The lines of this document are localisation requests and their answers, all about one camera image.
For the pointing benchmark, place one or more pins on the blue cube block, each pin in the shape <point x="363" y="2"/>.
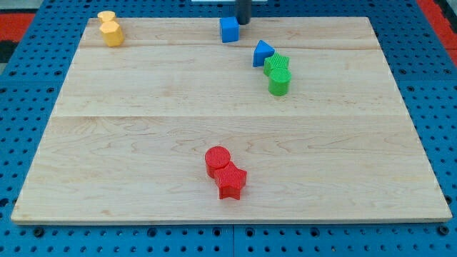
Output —
<point x="229" y="29"/>

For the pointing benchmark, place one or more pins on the blue triangle block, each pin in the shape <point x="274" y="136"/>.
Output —
<point x="262" y="51"/>

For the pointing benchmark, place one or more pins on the red cylinder block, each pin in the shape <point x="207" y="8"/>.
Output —
<point x="216" y="157"/>

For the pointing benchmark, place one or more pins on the red star block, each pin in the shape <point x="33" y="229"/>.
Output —
<point x="230" y="181"/>

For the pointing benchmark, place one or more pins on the green cylinder block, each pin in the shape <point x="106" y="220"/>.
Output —
<point x="278" y="81"/>

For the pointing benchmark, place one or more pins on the green star block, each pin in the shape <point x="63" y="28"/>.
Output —
<point x="275" y="61"/>

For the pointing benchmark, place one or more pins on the light wooden board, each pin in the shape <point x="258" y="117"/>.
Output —
<point x="126" y="140"/>

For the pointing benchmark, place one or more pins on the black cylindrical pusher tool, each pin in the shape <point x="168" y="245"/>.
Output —
<point x="242" y="11"/>

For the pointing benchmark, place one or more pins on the yellow hexagon block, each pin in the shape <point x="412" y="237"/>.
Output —
<point x="111" y="33"/>

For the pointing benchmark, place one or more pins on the yellow heart block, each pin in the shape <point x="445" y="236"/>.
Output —
<point x="106" y="16"/>

